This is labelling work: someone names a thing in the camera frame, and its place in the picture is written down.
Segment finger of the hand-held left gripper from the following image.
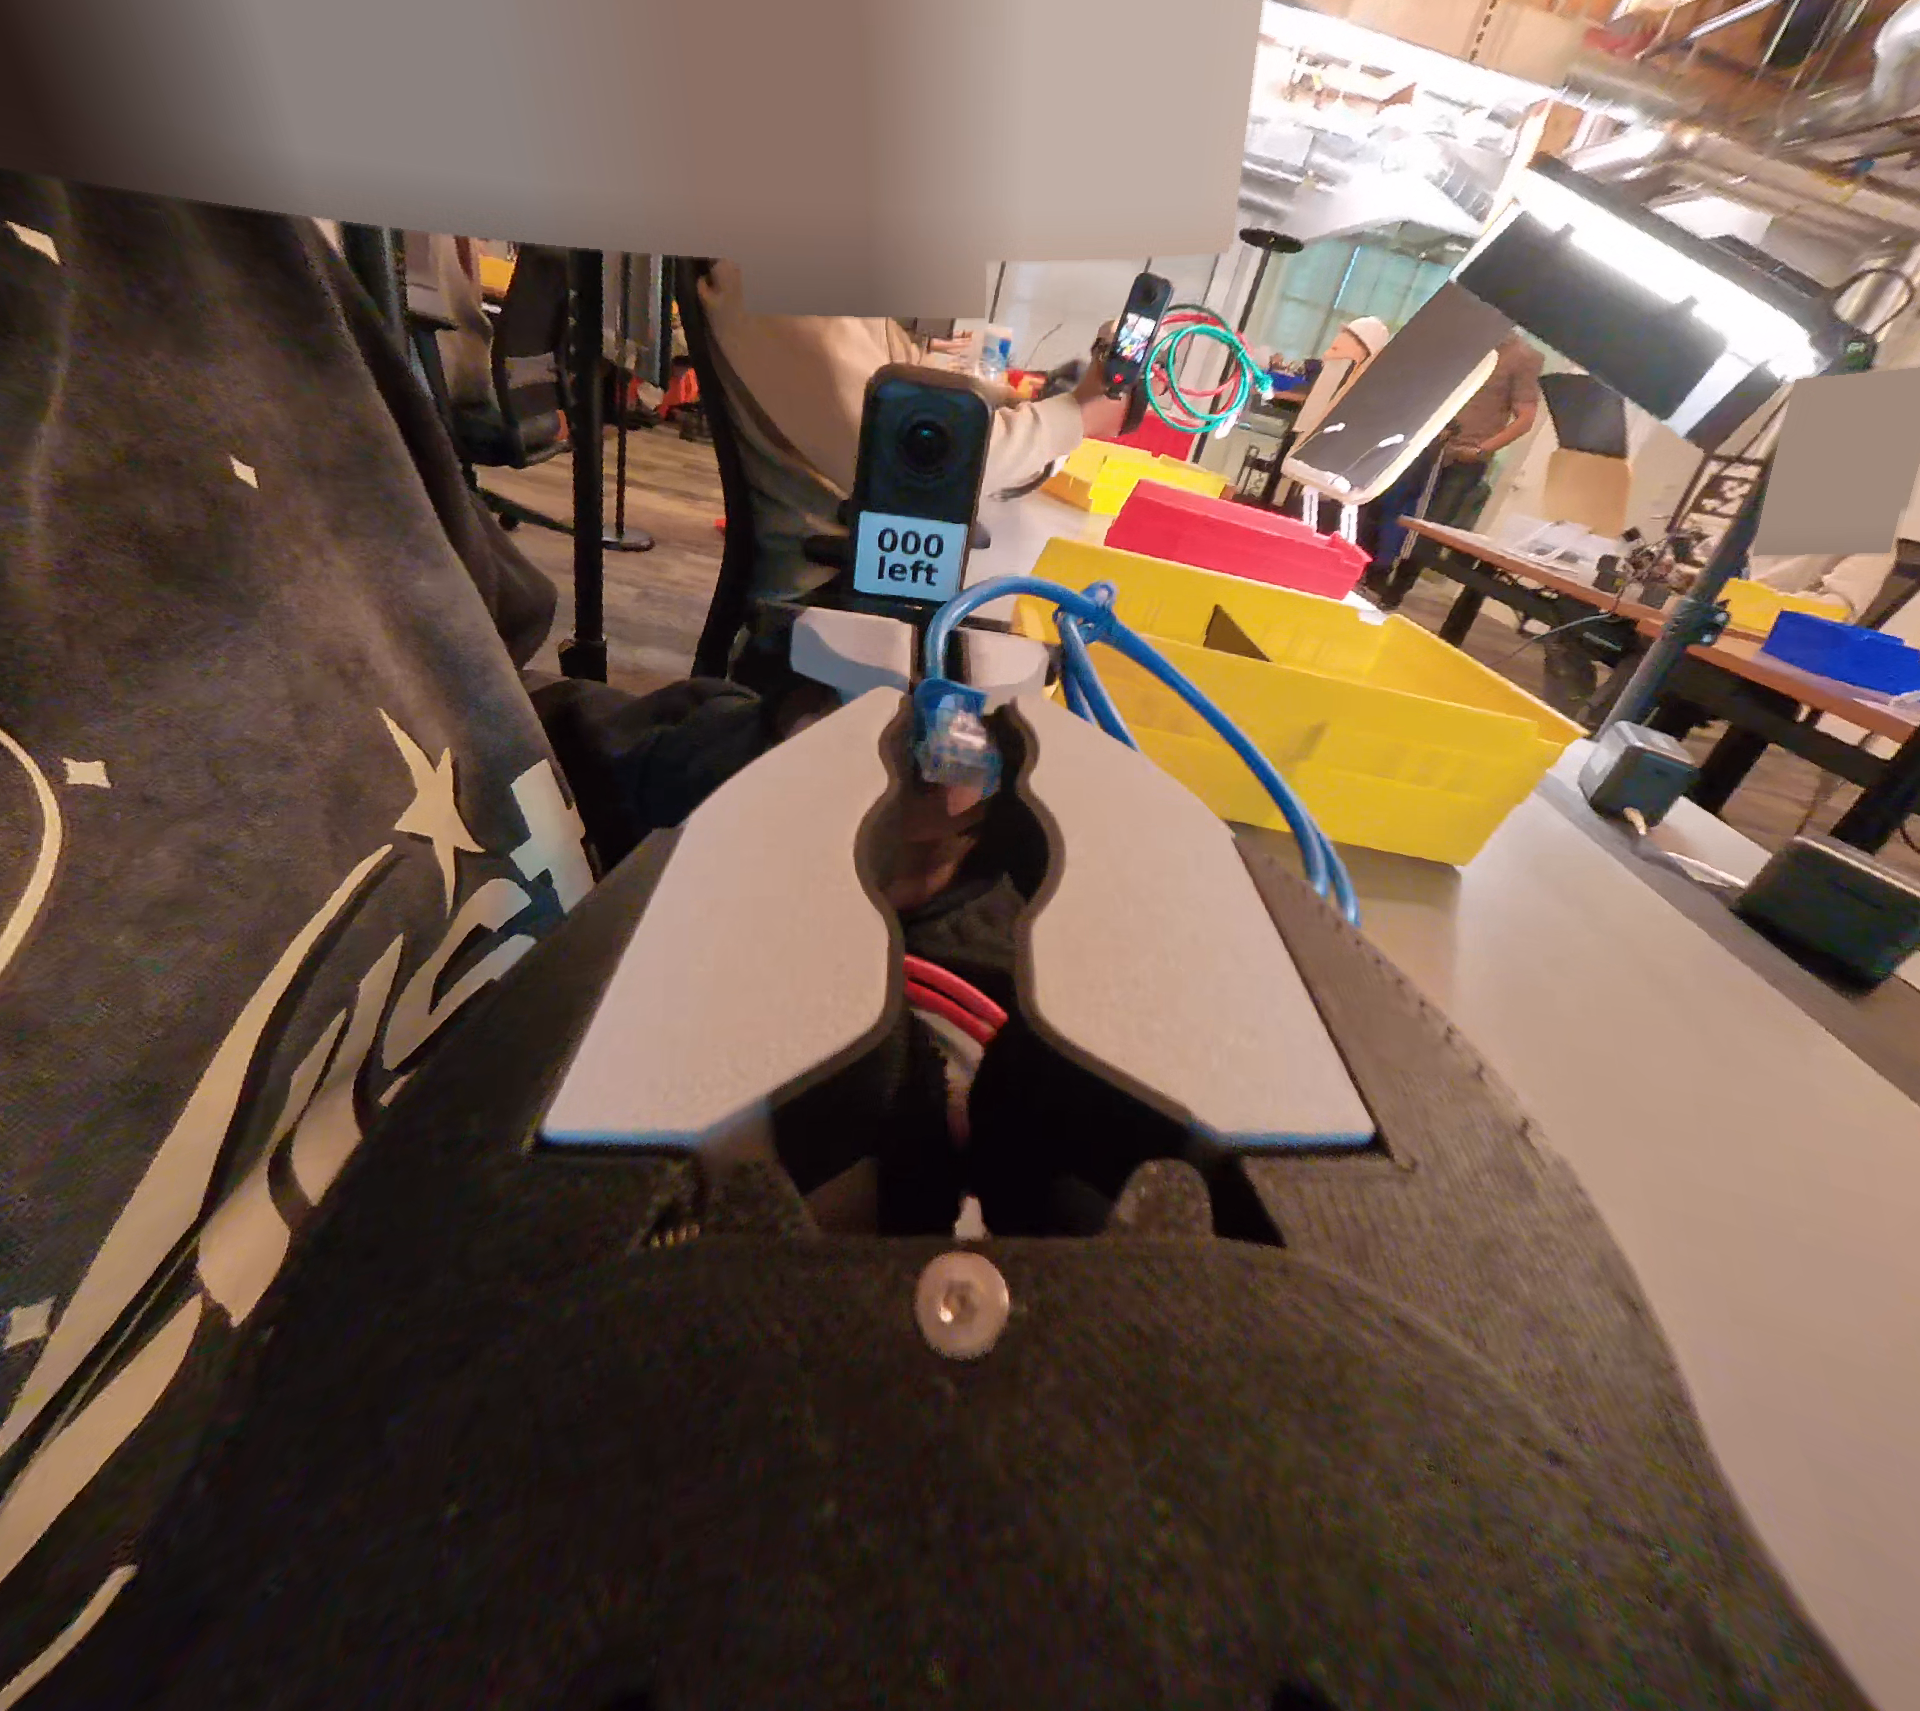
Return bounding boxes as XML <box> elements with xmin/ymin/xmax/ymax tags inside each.
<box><xmin>957</xmin><ymin>627</ymin><xmax>1063</xmax><ymax>703</ymax></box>
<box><xmin>784</xmin><ymin>607</ymin><xmax>920</xmax><ymax>703</ymax></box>

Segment yellow plastic bin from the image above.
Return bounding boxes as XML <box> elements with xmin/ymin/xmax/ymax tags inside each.
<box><xmin>1714</xmin><ymin>575</ymin><xmax>1850</xmax><ymax>635</ymax></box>
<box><xmin>1009</xmin><ymin>533</ymin><xmax>1590</xmax><ymax>867</ymax></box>
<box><xmin>1038</xmin><ymin>435</ymin><xmax>1236</xmax><ymax>517</ymax></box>

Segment black and white light bar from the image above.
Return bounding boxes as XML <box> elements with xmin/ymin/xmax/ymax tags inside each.
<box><xmin>1453</xmin><ymin>151</ymin><xmax>1881</xmax><ymax>455</ymax></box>

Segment red ethernet cable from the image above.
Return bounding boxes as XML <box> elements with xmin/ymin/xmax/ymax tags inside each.
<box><xmin>901</xmin><ymin>957</ymin><xmax>1013</xmax><ymax>1041</ymax></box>

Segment blue plastic bin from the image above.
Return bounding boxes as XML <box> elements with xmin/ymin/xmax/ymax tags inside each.
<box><xmin>1758</xmin><ymin>605</ymin><xmax>1920</xmax><ymax>699</ymax></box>

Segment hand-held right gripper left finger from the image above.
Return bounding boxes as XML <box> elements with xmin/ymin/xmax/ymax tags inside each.
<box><xmin>537</xmin><ymin>691</ymin><xmax>963</xmax><ymax>1199</ymax></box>

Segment grey metal pole with clamp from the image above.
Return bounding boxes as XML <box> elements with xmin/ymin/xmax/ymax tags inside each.
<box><xmin>1586</xmin><ymin>383</ymin><xmax>1810</xmax><ymax>735</ymax></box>

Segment blue ethernet cable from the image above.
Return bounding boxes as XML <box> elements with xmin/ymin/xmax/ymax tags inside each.
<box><xmin>913</xmin><ymin>577</ymin><xmax>1365</xmax><ymax>927</ymax></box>

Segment wooden background desk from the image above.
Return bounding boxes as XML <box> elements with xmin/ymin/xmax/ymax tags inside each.
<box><xmin>1395</xmin><ymin>515</ymin><xmax>1920</xmax><ymax>849</ymax></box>

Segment person's left hand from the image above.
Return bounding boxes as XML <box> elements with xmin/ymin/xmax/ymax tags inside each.
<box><xmin>876</xmin><ymin>781</ymin><xmax>1000</xmax><ymax>917</ymax></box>

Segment red cable loop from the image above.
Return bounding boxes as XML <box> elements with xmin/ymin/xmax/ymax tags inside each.
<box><xmin>1141</xmin><ymin>303</ymin><xmax>1248</xmax><ymax>425</ymax></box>

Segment red plastic bin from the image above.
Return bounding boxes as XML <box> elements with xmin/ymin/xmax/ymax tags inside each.
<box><xmin>1102</xmin><ymin>475</ymin><xmax>1374</xmax><ymax>603</ymax></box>

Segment black stanchion post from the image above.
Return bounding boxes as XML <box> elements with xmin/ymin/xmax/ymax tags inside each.
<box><xmin>554</xmin><ymin>247</ymin><xmax>619</xmax><ymax>687</ymax></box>

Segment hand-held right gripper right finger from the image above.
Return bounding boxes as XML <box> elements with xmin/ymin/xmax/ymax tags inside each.
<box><xmin>963</xmin><ymin>703</ymin><xmax>1382</xmax><ymax>1199</ymax></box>

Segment silver ventilation duct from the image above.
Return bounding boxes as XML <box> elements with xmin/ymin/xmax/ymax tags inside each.
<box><xmin>1561</xmin><ymin>0</ymin><xmax>1920</xmax><ymax>183</ymax></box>

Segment black power cube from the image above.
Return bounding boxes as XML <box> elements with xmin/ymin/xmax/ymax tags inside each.
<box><xmin>1729</xmin><ymin>829</ymin><xmax>1920</xmax><ymax>987</ymax></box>
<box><xmin>1575</xmin><ymin>717</ymin><xmax>1704</xmax><ymax>831</ymax></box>

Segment green cable loop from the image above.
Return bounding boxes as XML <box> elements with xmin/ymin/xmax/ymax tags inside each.
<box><xmin>1158</xmin><ymin>315</ymin><xmax>1259</xmax><ymax>437</ymax></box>

